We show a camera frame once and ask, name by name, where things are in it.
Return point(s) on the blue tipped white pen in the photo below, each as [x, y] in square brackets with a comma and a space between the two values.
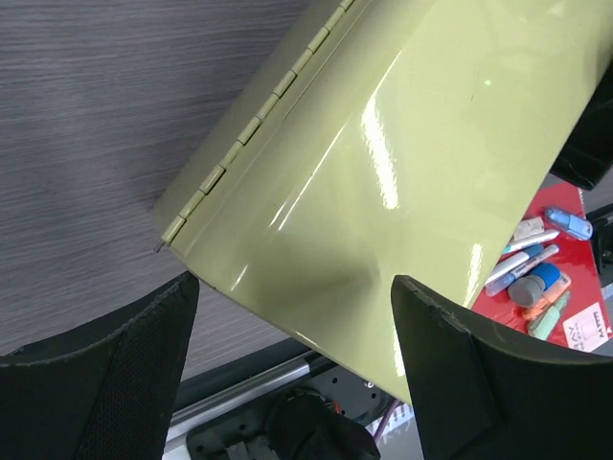
[506, 280]

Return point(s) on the blue and grey marker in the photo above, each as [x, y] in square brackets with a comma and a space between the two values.
[528, 289]

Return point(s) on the teal capped white pen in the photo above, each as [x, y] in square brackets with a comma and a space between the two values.
[518, 245]

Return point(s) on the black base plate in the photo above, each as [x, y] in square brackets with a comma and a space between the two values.
[309, 408]

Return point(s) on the orange highlighter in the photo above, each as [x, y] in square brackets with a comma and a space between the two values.
[548, 297]

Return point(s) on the green metal drawer cabinet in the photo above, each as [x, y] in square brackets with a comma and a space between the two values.
[382, 138]

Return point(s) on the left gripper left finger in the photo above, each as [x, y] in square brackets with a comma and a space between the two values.
[105, 389]

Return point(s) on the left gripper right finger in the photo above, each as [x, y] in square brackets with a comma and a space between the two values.
[481, 390]

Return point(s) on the small white eraser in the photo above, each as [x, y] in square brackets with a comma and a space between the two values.
[527, 228]

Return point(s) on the green highlighter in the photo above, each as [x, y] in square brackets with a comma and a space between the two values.
[543, 325]

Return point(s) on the white marker pen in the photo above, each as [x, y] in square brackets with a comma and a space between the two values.
[513, 261]

